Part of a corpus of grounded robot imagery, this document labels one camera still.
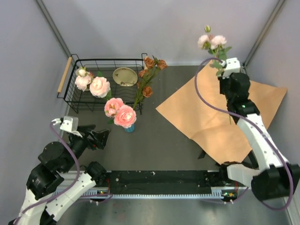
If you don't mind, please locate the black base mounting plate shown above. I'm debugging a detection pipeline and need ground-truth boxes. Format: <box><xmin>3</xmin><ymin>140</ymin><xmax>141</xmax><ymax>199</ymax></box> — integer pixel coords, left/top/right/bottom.
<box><xmin>106</xmin><ymin>170</ymin><xmax>225</xmax><ymax>187</ymax></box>

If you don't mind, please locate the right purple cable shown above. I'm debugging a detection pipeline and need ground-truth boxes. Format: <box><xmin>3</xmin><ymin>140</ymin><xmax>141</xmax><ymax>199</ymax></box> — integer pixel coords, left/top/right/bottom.
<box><xmin>194</xmin><ymin>57</ymin><xmax>295</xmax><ymax>210</ymax></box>

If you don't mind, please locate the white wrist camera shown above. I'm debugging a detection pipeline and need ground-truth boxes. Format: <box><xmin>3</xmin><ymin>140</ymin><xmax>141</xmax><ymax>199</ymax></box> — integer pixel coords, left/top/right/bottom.
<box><xmin>221</xmin><ymin>58</ymin><xmax>241</xmax><ymax>79</ymax></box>
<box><xmin>51</xmin><ymin>116</ymin><xmax>82</xmax><ymax>137</ymax></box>

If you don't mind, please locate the white slotted cable duct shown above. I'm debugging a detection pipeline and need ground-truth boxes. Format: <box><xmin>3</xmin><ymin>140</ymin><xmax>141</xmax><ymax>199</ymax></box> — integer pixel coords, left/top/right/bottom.
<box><xmin>82</xmin><ymin>187</ymin><xmax>237</xmax><ymax>200</ymax></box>

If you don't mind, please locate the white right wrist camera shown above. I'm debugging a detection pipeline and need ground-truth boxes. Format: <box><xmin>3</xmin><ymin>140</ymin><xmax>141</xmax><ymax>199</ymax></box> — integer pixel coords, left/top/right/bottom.
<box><xmin>221</xmin><ymin>58</ymin><xmax>241</xmax><ymax>79</ymax></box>

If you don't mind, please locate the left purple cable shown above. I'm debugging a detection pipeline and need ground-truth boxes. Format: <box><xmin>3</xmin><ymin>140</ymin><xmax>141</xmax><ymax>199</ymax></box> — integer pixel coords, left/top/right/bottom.
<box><xmin>13</xmin><ymin>120</ymin><xmax>114</xmax><ymax>225</ymax></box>

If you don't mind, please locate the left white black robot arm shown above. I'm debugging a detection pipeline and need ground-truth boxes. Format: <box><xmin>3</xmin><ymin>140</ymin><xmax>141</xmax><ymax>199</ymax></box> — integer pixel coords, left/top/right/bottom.
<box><xmin>9</xmin><ymin>125</ymin><xmax>110</xmax><ymax>225</ymax></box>

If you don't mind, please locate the pink flower bunch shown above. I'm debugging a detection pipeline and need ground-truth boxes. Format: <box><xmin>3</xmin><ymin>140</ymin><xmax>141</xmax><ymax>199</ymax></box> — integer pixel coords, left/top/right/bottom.
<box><xmin>197</xmin><ymin>25</ymin><xmax>233</xmax><ymax>125</ymax></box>

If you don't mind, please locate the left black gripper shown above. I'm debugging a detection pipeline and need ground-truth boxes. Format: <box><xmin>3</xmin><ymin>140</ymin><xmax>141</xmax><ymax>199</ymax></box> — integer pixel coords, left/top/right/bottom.
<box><xmin>62</xmin><ymin>123</ymin><xmax>112</xmax><ymax>172</ymax></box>

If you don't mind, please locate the yellow ceramic plate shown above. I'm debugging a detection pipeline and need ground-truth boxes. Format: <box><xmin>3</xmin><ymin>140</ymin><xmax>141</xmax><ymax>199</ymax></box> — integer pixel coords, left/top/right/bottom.
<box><xmin>112</xmin><ymin>67</ymin><xmax>138</xmax><ymax>87</ymax></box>

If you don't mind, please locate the purple cable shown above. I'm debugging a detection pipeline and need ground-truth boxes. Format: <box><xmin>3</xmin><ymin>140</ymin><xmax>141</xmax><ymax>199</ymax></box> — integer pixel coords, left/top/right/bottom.
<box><xmin>13</xmin><ymin>120</ymin><xmax>114</xmax><ymax>225</ymax></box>
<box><xmin>194</xmin><ymin>57</ymin><xmax>295</xmax><ymax>210</ymax></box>

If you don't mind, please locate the black gold-lettered ribbon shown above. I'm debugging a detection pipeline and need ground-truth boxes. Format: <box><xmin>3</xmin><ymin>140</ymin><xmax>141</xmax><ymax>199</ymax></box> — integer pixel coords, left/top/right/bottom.
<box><xmin>198</xmin><ymin>150</ymin><xmax>259</xmax><ymax>169</ymax></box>

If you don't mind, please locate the large pink peony stem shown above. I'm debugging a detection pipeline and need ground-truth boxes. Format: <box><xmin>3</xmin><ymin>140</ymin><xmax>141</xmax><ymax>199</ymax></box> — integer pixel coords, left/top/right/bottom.
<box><xmin>75</xmin><ymin>67</ymin><xmax>112</xmax><ymax>100</ymax></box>

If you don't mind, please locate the orange rose stem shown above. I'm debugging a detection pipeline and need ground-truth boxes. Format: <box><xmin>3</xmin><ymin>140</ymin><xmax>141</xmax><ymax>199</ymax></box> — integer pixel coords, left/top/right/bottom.
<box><xmin>133</xmin><ymin>56</ymin><xmax>168</xmax><ymax>109</ymax></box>

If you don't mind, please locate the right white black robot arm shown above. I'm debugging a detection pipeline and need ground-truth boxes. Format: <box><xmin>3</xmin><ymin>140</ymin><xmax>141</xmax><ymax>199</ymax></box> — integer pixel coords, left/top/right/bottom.
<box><xmin>218</xmin><ymin>73</ymin><xmax>300</xmax><ymax>202</ymax></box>

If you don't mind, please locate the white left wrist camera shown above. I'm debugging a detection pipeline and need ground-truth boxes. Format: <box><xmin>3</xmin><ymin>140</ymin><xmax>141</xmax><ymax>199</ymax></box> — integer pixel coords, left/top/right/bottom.
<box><xmin>51</xmin><ymin>116</ymin><xmax>82</xmax><ymax>137</ymax></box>

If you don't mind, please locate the black wire dish basket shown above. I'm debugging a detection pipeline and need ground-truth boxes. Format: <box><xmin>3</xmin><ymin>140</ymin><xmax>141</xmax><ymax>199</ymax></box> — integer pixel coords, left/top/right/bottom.
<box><xmin>57</xmin><ymin>53</ymin><xmax>147</xmax><ymax>113</ymax></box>

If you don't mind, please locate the green orange wrapping paper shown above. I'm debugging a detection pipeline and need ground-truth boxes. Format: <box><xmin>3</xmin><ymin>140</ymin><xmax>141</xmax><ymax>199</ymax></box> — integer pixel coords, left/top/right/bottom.
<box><xmin>155</xmin><ymin>63</ymin><xmax>288</xmax><ymax>165</ymax></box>

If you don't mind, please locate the small blue ribbed vase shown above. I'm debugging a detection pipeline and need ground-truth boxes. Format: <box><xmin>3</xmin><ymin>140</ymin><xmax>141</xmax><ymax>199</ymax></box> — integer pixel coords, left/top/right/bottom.
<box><xmin>124</xmin><ymin>124</ymin><xmax>135</xmax><ymax>133</ymax></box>

